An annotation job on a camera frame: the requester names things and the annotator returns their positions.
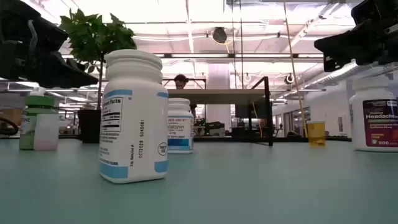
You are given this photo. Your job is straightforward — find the black hanging cable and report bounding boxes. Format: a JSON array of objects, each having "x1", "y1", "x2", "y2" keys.
[
  {"x1": 239, "y1": 0, "x2": 244, "y2": 90},
  {"x1": 230, "y1": 0, "x2": 235, "y2": 90}
]

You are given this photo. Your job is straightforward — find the amber pill vial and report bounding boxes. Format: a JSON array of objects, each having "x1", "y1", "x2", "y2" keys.
[{"x1": 306, "y1": 120, "x2": 326, "y2": 147}]

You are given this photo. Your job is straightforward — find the white jointed robot figure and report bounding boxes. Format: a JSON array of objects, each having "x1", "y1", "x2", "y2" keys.
[{"x1": 29, "y1": 86, "x2": 47, "y2": 97}]

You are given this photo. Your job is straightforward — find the black curved cable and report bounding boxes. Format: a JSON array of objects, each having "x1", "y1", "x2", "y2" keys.
[{"x1": 0, "y1": 117, "x2": 19, "y2": 136}]

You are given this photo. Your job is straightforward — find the dark background monitor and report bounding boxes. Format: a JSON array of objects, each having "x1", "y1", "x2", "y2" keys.
[{"x1": 234, "y1": 98, "x2": 270, "y2": 119}]

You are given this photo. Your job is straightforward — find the yellow hanging cable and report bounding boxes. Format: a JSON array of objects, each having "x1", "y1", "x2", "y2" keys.
[{"x1": 282, "y1": 0, "x2": 309, "y2": 138}]

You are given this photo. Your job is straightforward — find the large white blue-striped bottle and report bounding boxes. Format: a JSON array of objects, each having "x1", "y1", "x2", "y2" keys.
[{"x1": 98, "y1": 49, "x2": 170, "y2": 184}]

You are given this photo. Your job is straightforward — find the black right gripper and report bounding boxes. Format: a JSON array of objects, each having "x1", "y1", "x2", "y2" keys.
[{"x1": 313, "y1": 0, "x2": 398, "y2": 73}]

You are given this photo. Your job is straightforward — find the person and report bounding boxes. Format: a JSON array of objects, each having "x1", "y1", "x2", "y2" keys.
[{"x1": 173, "y1": 73, "x2": 198, "y2": 121}]

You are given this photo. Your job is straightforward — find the green leafy plant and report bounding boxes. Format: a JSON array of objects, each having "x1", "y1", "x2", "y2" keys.
[{"x1": 58, "y1": 8, "x2": 137, "y2": 110}]

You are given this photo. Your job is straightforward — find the green-lid medicine bottle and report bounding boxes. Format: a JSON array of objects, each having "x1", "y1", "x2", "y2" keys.
[{"x1": 19, "y1": 95, "x2": 57, "y2": 151}]

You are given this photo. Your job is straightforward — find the black metal table frame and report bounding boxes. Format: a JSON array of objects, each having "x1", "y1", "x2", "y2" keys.
[{"x1": 58, "y1": 134, "x2": 353, "y2": 143}]

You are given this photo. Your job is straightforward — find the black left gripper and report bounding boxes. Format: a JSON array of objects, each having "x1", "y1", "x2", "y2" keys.
[{"x1": 0, "y1": 0, "x2": 100, "y2": 90}]

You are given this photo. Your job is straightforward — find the wooden shelf black metal frame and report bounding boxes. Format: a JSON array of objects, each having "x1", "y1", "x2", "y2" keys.
[{"x1": 161, "y1": 76, "x2": 274, "y2": 147}]

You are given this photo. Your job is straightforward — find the small plain white bottle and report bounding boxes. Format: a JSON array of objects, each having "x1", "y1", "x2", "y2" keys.
[{"x1": 33, "y1": 113, "x2": 60, "y2": 152}]

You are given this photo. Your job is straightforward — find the white Trader Joe's melatonin bottle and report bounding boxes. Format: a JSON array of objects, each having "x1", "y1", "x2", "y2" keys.
[{"x1": 167, "y1": 98, "x2": 195, "y2": 155}]

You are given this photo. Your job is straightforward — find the white headache bottle maroon label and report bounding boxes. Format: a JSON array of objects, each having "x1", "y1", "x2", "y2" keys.
[{"x1": 348, "y1": 76, "x2": 398, "y2": 153}]

